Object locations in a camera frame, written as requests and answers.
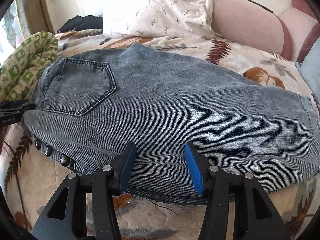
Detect grey denim pants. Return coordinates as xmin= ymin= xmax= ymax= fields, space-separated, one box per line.
xmin=23 ymin=43 xmax=319 ymax=204

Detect green patterned folded blanket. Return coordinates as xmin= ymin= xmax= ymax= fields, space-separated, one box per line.
xmin=1 ymin=31 xmax=58 ymax=101

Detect leaf print bed sheet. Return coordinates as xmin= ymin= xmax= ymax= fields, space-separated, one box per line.
xmin=1 ymin=30 xmax=319 ymax=239

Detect black garment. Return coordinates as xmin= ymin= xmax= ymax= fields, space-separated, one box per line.
xmin=57 ymin=15 xmax=103 ymax=33

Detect light blue quilted pillow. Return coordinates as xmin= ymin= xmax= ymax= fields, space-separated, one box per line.
xmin=298 ymin=39 xmax=320 ymax=101

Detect pink cylindrical bolster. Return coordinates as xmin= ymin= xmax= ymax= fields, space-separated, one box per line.
xmin=212 ymin=0 xmax=293 ymax=61

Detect white leaf print pillow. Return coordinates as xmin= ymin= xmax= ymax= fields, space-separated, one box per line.
xmin=103 ymin=0 xmax=214 ymax=40

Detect pink padded headboard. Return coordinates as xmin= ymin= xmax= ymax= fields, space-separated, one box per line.
xmin=279 ymin=0 xmax=319 ymax=63

